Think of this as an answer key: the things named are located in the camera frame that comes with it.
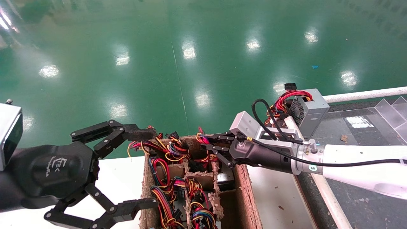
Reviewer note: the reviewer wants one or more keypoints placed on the brown cardboard chip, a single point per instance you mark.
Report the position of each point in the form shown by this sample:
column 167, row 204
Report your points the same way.
column 344, row 137

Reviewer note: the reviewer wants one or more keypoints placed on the black conveyor belt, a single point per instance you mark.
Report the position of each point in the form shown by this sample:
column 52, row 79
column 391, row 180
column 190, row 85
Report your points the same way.
column 365, row 210

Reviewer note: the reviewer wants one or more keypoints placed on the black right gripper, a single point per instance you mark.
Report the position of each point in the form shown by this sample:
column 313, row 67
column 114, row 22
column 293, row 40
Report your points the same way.
column 264, row 156

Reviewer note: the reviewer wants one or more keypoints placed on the gray right wrist camera box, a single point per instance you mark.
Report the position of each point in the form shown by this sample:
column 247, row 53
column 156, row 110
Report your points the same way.
column 246, row 124

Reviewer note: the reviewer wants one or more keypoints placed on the gray left wrist camera box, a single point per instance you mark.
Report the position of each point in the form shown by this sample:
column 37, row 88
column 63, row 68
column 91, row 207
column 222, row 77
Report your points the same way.
column 9, row 133

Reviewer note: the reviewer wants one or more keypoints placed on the white conveyor end rail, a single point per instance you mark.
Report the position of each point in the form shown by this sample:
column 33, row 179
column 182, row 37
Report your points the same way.
column 365, row 94

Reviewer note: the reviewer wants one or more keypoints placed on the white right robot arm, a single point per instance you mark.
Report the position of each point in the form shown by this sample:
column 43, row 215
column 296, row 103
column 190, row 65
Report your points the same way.
column 365, row 178

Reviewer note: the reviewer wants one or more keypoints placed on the brown cardboard divider box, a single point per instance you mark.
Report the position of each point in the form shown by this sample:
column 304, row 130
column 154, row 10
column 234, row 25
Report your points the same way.
column 243, row 190

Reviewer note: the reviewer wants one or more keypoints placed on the gray wrist camera box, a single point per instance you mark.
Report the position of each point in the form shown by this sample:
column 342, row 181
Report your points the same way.
column 9, row 133
column 246, row 124

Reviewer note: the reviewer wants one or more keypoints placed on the clear acrylic guide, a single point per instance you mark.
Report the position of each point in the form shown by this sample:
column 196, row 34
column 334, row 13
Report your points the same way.
column 389, row 113

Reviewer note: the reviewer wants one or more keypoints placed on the white label sticker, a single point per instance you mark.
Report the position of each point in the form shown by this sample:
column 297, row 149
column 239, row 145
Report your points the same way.
column 359, row 122

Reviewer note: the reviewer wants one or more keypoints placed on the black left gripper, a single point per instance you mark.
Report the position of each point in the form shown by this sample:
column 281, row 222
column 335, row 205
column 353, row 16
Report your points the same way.
column 47, row 171

